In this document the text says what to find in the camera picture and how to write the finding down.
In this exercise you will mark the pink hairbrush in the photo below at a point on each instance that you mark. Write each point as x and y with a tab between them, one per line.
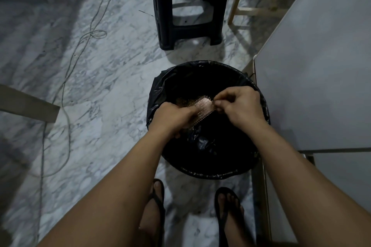
203	106

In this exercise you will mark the person's left hand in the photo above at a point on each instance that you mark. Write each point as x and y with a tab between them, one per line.
168	118

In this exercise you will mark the person's right forearm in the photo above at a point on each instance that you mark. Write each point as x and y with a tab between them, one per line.
298	191

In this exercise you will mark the white folding table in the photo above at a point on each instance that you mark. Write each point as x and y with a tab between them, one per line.
318	67

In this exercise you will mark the person's right leg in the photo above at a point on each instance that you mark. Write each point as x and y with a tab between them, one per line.
234	232

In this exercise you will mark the person's leg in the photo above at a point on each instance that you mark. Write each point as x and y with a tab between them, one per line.
234	232
150	220

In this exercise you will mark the beige table leg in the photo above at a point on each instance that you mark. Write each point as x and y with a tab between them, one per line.
26	105

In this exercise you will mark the black plastic stool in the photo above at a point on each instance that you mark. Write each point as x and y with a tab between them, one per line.
165	24

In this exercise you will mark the black flip-flop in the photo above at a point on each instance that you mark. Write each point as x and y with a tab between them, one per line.
158	197
222	218

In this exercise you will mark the person's left leg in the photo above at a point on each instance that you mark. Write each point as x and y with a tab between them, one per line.
150	220

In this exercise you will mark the person's left forearm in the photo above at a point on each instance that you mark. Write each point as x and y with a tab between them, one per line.
116	194

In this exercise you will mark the person's right hand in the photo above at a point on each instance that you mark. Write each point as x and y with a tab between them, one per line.
243	108

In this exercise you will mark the black bagged trash bin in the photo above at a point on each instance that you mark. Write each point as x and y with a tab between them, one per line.
214	151

